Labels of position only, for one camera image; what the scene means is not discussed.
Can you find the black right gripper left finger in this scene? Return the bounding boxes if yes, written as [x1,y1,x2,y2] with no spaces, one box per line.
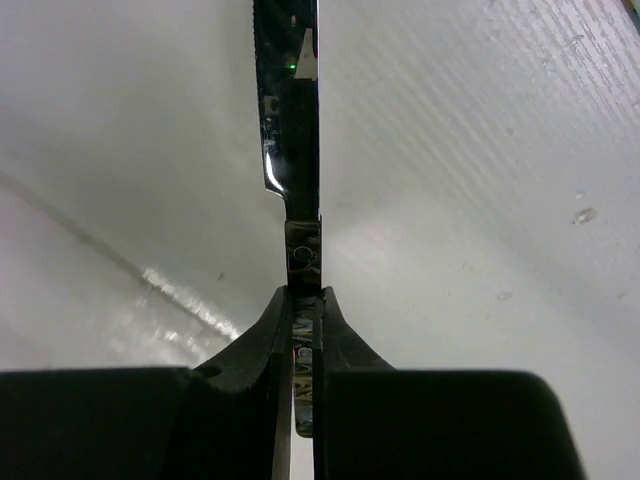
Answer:
[1,288,293,479]

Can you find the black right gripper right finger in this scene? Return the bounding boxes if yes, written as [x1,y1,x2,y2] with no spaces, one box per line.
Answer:
[313,289,585,479]

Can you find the steak knife black blade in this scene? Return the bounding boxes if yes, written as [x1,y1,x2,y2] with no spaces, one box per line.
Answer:
[253,0,322,438]

